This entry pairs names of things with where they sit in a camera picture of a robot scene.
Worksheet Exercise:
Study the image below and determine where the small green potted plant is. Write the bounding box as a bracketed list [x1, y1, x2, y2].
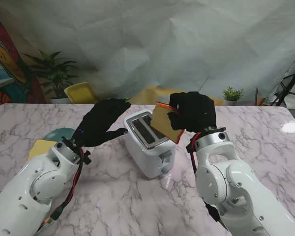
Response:
[222, 86, 244, 106]

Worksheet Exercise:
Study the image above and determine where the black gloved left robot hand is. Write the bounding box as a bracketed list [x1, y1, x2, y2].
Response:
[70, 97, 132, 148]

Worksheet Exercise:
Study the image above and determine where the red black arm cable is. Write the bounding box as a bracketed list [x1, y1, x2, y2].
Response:
[188, 131, 222, 222]
[35, 147, 86, 232]

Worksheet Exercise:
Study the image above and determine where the red black right arm cable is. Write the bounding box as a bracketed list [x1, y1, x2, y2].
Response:
[188, 131, 222, 222]

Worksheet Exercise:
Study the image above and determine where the red black left arm cable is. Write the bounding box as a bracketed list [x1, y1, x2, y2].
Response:
[35, 147, 86, 232]

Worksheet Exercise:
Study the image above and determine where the white crumpled backdrop sheet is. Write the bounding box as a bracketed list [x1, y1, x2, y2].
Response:
[0, 0, 295, 106]

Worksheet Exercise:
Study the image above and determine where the colourful smiley mural panel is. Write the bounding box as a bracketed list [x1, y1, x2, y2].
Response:
[0, 7, 46, 116]

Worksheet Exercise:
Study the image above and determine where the yellow wooden desk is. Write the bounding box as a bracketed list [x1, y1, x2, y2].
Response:
[130, 84, 224, 106]

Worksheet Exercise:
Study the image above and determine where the open silver laptop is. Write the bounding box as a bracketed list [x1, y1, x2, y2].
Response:
[156, 76, 209, 106]

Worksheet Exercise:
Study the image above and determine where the black light stand tripod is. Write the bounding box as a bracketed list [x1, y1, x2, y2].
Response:
[275, 51, 295, 107]

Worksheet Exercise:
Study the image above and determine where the white two-slot toaster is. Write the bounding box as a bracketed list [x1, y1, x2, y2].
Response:
[123, 110, 177, 179]

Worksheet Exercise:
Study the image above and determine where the yellow plastic chair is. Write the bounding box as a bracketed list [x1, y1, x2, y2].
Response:
[63, 82, 100, 104]

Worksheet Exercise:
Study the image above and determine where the teal round plate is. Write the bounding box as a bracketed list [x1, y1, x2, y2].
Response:
[43, 127, 76, 163]

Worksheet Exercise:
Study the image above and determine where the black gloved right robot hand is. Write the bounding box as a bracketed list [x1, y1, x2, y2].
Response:
[167, 91, 217, 134]

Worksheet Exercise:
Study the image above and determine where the large green potted plant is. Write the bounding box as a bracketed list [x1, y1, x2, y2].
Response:
[21, 49, 80, 104]

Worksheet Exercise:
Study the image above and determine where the yellow toast slice orange crust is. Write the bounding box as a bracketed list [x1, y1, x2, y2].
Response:
[150, 103, 185, 145]
[28, 139, 58, 161]

